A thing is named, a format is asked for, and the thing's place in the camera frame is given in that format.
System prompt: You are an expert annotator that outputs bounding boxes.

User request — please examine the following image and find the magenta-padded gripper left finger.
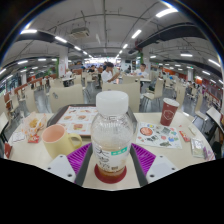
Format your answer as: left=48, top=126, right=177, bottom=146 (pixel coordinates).
left=44, top=142, right=95, bottom=188

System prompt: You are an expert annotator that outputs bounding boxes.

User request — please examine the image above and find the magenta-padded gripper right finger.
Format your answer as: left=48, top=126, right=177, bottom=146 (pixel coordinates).
left=128, top=142, right=180, bottom=188

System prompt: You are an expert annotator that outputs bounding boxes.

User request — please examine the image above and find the clear tea bottle white cap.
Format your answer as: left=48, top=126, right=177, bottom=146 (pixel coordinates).
left=90, top=90, right=134, bottom=184

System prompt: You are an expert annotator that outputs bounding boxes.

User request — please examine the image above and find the yellow mug pink inside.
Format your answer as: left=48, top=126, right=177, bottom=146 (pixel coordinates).
left=41, top=124, right=83, bottom=159

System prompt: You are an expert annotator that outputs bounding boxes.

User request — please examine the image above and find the colourful printed flyer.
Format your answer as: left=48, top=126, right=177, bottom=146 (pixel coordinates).
left=134, top=122, right=183, bottom=150

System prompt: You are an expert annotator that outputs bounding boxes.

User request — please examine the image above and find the small red white packet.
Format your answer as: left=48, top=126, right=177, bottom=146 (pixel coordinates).
left=27, top=134, right=41, bottom=144

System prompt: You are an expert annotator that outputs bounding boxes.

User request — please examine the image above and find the clear plastic packet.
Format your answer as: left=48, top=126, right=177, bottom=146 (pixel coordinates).
left=190, top=137, right=206, bottom=158

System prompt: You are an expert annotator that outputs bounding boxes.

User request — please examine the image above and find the flat round red coaster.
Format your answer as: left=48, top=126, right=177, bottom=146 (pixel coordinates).
left=94, top=163, right=128, bottom=184

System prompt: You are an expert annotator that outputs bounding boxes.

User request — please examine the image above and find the pink printed leaflet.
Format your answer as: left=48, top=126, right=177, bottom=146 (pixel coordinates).
left=203, top=146, right=216, bottom=162

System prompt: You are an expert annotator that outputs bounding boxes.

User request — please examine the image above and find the printed paper tray liner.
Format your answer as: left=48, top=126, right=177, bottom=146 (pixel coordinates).
left=57, top=105, right=99, bottom=136

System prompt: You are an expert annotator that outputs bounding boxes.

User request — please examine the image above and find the dark brown food tray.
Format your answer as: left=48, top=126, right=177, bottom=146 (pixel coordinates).
left=46, top=103, right=138, bottom=138

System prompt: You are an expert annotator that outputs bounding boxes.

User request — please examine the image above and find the white paper card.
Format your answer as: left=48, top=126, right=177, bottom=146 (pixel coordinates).
left=11, top=131, right=27, bottom=144

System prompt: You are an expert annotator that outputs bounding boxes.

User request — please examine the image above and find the white orange food wrapper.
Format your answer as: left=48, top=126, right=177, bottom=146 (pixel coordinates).
left=21, top=111, right=48, bottom=136

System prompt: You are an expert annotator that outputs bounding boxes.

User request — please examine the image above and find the dark red flat pouch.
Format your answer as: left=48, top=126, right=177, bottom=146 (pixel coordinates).
left=3, top=141, right=14, bottom=159

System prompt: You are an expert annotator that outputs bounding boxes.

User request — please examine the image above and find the red paper cup with lid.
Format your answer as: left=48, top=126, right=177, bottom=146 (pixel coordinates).
left=159, top=97, right=180, bottom=127

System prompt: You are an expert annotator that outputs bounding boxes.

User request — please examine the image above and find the white neighbouring table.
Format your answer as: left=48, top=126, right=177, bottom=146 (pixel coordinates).
left=206, top=106, right=224, bottom=126

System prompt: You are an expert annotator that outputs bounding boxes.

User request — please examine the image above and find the group of beige chairs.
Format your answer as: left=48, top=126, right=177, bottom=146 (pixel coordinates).
left=0, top=71, right=224, bottom=134

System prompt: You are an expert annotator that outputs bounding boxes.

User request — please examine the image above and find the person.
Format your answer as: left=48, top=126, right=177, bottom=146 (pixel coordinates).
left=100, top=61, right=120, bottom=84
left=64, top=68, right=74, bottom=80
left=135, top=63, right=150, bottom=80

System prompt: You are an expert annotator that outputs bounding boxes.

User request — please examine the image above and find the ceiling air conditioner unit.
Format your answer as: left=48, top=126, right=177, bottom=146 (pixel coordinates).
left=69, top=26, right=90, bottom=38

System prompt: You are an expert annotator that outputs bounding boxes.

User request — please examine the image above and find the group of ceiling lights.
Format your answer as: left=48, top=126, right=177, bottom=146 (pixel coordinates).
left=0, top=7, right=224, bottom=84

